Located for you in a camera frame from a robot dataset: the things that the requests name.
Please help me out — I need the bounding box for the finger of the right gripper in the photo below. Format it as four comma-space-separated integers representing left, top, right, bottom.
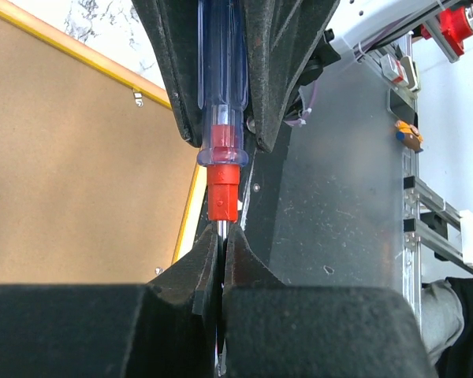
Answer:
132, 0, 202, 147
243, 0, 340, 152

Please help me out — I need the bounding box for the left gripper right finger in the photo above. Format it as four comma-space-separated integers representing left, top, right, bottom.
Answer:
223, 225, 435, 377

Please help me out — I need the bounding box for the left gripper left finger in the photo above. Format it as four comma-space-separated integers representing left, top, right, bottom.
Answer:
0, 227, 218, 377

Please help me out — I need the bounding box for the yellow picture frame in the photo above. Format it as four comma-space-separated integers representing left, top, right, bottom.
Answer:
0, 1, 206, 283

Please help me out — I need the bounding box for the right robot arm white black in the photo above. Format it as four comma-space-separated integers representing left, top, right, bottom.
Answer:
133, 1, 448, 152

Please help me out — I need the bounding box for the small orange blue figurine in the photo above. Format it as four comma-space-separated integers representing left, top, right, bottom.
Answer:
395, 120, 423, 153

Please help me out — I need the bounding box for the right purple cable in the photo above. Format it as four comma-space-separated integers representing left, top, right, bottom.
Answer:
285, 15, 403, 129

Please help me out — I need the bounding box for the red plastic bracket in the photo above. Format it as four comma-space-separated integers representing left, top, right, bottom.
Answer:
420, 5, 473, 63

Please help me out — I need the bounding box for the aluminium extrusion rail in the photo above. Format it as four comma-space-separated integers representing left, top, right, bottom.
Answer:
401, 172, 473, 276

